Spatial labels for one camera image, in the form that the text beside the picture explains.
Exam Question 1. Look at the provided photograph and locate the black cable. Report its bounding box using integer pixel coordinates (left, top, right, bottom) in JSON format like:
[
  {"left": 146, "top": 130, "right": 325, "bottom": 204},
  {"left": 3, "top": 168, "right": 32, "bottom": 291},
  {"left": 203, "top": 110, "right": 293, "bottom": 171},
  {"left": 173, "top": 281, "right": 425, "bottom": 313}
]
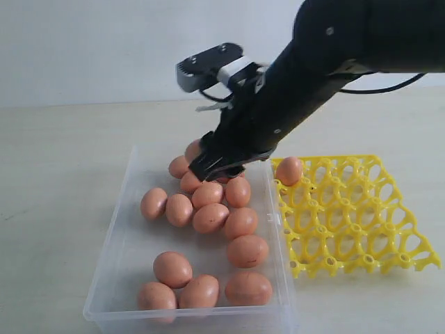
[{"left": 339, "top": 71, "right": 428, "bottom": 95}]

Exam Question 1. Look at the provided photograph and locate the yellow plastic egg tray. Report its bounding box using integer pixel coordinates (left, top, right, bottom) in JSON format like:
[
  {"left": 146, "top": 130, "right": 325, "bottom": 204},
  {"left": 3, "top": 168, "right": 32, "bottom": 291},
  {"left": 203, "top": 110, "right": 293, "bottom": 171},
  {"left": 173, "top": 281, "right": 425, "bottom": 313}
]
[{"left": 273, "top": 154, "right": 442, "bottom": 278}]

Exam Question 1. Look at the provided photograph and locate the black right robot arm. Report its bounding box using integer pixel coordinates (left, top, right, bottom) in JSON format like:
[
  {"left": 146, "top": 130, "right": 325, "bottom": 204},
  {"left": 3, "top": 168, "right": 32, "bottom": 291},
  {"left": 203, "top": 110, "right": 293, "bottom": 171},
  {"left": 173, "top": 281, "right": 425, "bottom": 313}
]
[{"left": 177, "top": 1, "right": 444, "bottom": 181}]

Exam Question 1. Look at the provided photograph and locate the brown egg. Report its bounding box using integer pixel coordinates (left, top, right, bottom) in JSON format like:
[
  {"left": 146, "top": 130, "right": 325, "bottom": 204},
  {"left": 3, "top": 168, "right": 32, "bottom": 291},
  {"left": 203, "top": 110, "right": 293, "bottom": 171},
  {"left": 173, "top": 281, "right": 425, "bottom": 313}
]
[
  {"left": 184, "top": 139, "right": 201, "bottom": 164},
  {"left": 179, "top": 274, "right": 220, "bottom": 309},
  {"left": 180, "top": 171, "right": 202, "bottom": 194},
  {"left": 137, "top": 281, "right": 177, "bottom": 310},
  {"left": 168, "top": 155, "right": 189, "bottom": 179},
  {"left": 225, "top": 177, "right": 251, "bottom": 208},
  {"left": 226, "top": 234, "right": 269, "bottom": 269},
  {"left": 191, "top": 182, "right": 224, "bottom": 209},
  {"left": 275, "top": 157, "right": 303, "bottom": 186},
  {"left": 224, "top": 207, "right": 258, "bottom": 240},
  {"left": 165, "top": 193, "right": 193, "bottom": 228},
  {"left": 216, "top": 177, "right": 237, "bottom": 184},
  {"left": 192, "top": 203, "right": 229, "bottom": 234},
  {"left": 225, "top": 271, "right": 273, "bottom": 306},
  {"left": 152, "top": 251, "right": 193, "bottom": 289},
  {"left": 140, "top": 187, "right": 168, "bottom": 220}
]

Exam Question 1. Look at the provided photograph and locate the clear plastic container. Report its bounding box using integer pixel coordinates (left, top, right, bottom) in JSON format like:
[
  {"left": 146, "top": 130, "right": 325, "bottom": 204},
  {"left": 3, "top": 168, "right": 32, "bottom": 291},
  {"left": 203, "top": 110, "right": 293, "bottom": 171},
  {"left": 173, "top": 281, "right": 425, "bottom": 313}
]
[{"left": 83, "top": 144, "right": 298, "bottom": 333}]

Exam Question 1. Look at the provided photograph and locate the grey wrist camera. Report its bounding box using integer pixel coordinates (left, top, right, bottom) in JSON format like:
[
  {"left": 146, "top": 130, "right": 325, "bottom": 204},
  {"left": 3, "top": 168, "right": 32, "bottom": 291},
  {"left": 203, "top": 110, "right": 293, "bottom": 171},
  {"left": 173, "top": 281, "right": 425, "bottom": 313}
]
[{"left": 176, "top": 42, "right": 260, "bottom": 93}]

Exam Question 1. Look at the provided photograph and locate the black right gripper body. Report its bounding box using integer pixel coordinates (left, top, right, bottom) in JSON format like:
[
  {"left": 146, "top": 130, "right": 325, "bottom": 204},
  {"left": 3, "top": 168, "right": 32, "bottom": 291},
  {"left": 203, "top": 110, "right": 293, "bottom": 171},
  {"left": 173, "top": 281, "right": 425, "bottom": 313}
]
[{"left": 204, "top": 65, "right": 327, "bottom": 167}]

